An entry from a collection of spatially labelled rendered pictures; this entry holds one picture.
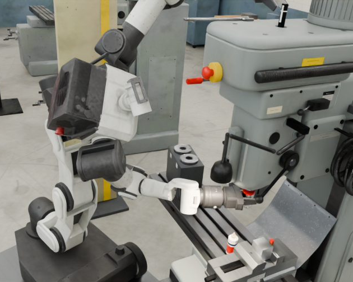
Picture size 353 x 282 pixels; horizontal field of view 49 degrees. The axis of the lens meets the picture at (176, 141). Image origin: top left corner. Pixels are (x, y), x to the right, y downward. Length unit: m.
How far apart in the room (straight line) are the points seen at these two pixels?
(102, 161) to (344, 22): 0.90
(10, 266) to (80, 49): 1.47
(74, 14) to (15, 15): 7.41
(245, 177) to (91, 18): 1.79
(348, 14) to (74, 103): 0.91
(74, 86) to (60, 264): 1.14
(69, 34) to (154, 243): 1.66
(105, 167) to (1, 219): 2.24
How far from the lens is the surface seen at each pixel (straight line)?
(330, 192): 1.75
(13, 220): 3.43
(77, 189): 1.80
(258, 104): 1.20
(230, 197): 1.48
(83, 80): 1.33
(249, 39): 1.09
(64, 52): 2.81
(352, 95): 1.49
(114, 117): 1.35
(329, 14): 1.38
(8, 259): 2.52
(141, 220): 3.30
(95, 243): 2.27
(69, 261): 2.19
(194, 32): 8.66
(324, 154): 1.52
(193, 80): 1.27
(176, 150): 1.93
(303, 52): 1.20
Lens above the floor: 2.11
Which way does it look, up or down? 28 degrees down
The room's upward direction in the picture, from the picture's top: 5 degrees clockwise
